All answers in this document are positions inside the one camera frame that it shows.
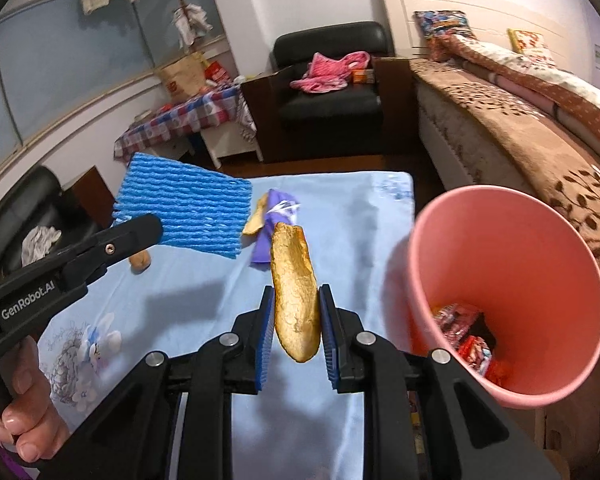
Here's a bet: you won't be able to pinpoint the yellow fruit peel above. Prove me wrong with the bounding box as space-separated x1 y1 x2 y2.
242 193 268 236
271 222 321 363

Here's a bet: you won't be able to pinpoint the blue foam fruit net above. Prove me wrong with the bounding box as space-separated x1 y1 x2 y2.
112 153 252 259

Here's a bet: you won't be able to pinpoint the purple face mask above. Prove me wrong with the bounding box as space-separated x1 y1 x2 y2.
250 187 301 267

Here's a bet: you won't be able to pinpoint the printed paper wrapper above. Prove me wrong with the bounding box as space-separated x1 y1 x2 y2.
434 304 482 350

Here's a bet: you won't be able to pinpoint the clear red snack bag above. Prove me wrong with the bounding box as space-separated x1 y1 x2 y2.
457 335 493 376

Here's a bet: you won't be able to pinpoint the pink plastic trash bucket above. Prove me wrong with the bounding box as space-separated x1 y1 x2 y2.
402 185 600 410

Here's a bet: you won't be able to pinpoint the person left hand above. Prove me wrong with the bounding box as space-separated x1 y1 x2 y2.
0 336 70 464

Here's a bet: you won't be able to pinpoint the dark wooden side cabinet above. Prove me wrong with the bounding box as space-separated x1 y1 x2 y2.
66 166 114 229

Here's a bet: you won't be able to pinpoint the white cloth on sofa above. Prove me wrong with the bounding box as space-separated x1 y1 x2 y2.
21 226 61 266

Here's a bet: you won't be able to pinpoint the black leather sofa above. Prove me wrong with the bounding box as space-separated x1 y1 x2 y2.
0 166 100 278

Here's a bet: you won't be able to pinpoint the checkered cloth side table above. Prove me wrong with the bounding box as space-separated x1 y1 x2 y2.
114 86 264 169

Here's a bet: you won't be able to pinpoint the brown paper shopping bag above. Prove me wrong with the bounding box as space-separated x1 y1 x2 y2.
155 52 209 104

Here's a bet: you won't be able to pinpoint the red gift bag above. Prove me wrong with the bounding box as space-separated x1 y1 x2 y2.
204 61 233 86

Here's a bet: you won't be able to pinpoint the black leather armchair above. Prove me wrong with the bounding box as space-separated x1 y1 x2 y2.
242 21 418 162

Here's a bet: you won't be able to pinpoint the hanging clothes on rack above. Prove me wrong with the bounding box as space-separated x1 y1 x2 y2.
172 3 213 50

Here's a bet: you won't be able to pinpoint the pink clothing on armchair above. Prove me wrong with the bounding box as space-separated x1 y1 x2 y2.
290 51 372 94

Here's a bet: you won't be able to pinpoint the orange box on armchair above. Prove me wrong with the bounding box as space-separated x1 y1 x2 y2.
351 68 375 84

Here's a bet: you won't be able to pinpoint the bed with brown blanket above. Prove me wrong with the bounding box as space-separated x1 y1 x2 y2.
409 56 600 411

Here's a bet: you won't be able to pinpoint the white wooden headboard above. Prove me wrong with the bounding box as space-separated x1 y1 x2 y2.
384 0 591 80

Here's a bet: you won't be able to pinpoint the colourful patterned pillow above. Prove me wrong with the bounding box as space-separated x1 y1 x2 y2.
414 10 476 62

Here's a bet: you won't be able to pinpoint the yellow floral pillow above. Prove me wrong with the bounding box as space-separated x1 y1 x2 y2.
507 28 557 68

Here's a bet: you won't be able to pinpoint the orange polka dot quilt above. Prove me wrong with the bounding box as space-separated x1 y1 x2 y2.
442 35 600 141

